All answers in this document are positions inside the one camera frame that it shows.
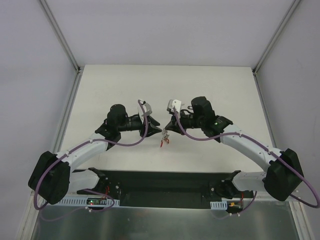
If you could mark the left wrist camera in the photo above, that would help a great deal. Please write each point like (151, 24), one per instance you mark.
(144, 109)

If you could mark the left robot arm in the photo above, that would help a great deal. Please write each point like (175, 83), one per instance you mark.
(55, 174)

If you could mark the right aluminium rail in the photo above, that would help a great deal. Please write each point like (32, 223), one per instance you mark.
(301, 221)

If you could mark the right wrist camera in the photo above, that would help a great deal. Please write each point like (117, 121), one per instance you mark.
(174, 105)

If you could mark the red handled key organizer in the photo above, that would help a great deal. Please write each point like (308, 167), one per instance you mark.
(165, 135)

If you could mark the right white cable duct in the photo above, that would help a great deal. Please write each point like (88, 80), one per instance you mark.
(219, 205)

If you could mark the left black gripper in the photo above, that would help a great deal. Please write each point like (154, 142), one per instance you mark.
(145, 126)

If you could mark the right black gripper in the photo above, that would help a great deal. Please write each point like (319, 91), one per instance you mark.
(177, 122)

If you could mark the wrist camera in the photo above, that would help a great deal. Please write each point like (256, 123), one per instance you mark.
(174, 105)
(144, 109)

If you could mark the aluminium rail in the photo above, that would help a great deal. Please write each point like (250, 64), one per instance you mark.
(301, 221)
(26, 228)

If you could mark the white cable duct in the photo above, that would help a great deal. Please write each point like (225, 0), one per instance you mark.
(219, 205)
(84, 201)

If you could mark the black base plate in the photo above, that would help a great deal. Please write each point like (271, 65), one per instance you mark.
(151, 189)

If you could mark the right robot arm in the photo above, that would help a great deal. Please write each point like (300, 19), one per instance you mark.
(281, 170)

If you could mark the aluminium frame post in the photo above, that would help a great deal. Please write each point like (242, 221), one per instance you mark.
(59, 34)
(276, 35)

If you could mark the left aluminium frame post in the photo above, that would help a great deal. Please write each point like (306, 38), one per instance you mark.
(59, 34)

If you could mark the right aluminium frame post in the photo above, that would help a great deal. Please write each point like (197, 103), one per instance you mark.
(276, 35)

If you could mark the left aluminium rail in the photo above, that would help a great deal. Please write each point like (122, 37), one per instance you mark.
(26, 228)

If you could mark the left white cable duct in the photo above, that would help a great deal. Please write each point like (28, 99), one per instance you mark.
(84, 201)

